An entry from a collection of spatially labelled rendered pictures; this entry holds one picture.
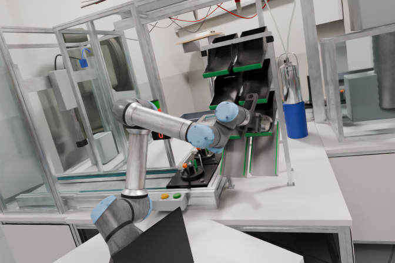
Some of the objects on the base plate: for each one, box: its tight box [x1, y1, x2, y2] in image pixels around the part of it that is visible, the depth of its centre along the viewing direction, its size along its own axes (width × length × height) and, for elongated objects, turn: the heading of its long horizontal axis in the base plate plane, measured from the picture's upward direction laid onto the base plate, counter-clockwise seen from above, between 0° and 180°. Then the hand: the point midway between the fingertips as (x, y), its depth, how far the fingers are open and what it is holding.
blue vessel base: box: [283, 100, 309, 139], centre depth 207 cm, size 16×16×27 cm
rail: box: [73, 186, 219, 211], centre depth 150 cm, size 6×89×11 cm, turn 116°
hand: (261, 119), depth 123 cm, fingers open, 8 cm apart
